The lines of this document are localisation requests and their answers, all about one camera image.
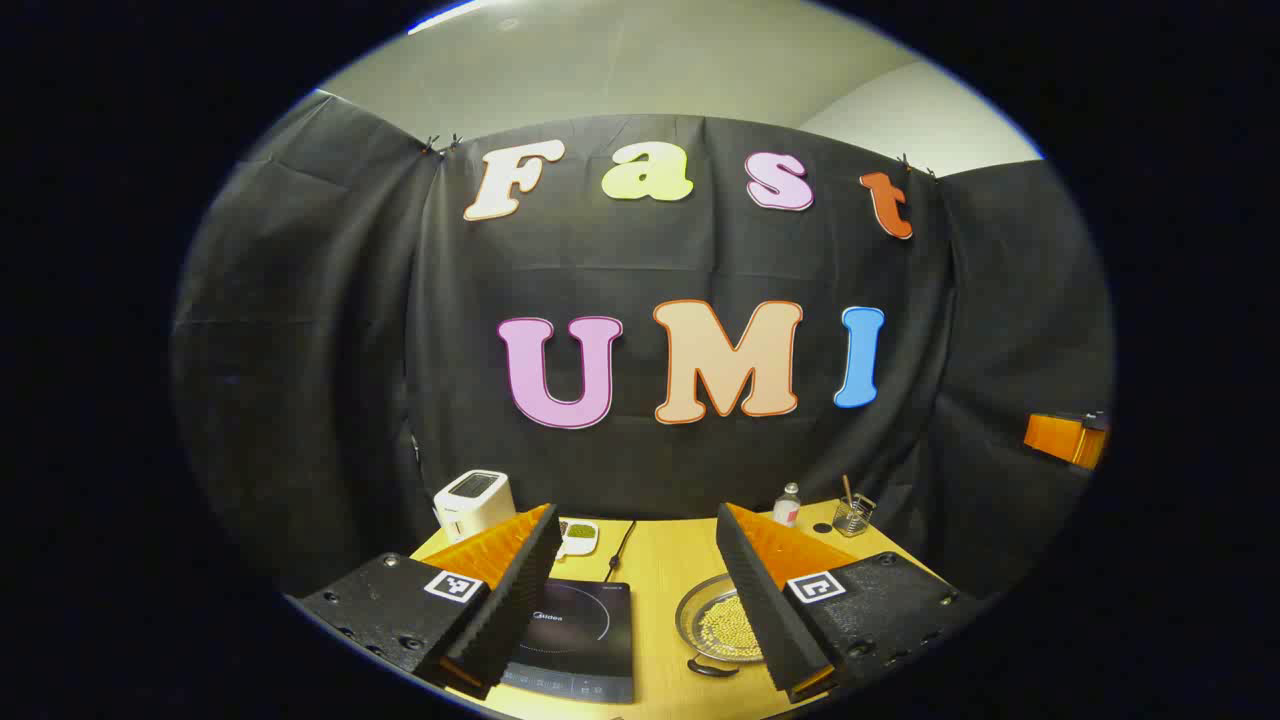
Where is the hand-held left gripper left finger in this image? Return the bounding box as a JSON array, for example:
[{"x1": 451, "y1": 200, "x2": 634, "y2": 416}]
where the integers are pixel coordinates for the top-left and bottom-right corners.
[{"x1": 290, "y1": 503, "x2": 564, "y2": 701}]

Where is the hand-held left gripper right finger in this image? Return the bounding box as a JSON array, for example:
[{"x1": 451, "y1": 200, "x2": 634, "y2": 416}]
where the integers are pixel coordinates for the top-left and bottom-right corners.
[{"x1": 715, "y1": 502, "x2": 986, "y2": 704}]

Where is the heap of yellow soybeans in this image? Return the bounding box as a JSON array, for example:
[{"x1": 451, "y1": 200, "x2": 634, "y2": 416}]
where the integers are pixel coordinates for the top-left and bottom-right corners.
[{"x1": 697, "y1": 592, "x2": 766, "y2": 663}]

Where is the steel pot with black handle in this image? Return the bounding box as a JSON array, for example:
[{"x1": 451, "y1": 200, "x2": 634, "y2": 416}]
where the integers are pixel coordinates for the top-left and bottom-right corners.
[{"x1": 675, "y1": 573, "x2": 791, "y2": 679}]

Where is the black induction cooktop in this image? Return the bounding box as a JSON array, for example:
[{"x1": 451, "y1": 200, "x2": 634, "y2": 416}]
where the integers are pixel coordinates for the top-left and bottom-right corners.
[{"x1": 497, "y1": 578, "x2": 636, "y2": 704}]

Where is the white toaster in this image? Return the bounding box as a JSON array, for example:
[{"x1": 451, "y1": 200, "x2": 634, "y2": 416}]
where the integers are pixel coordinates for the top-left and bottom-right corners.
[{"x1": 433, "y1": 469, "x2": 517, "y2": 543}]

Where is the clear glass holder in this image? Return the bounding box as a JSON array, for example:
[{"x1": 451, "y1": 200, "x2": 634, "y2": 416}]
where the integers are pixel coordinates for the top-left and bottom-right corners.
[{"x1": 832, "y1": 495, "x2": 877, "y2": 538}]

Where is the black power cable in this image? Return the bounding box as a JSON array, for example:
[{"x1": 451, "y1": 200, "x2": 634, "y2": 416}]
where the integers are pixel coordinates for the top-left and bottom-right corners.
[{"x1": 605, "y1": 520, "x2": 638, "y2": 583}]

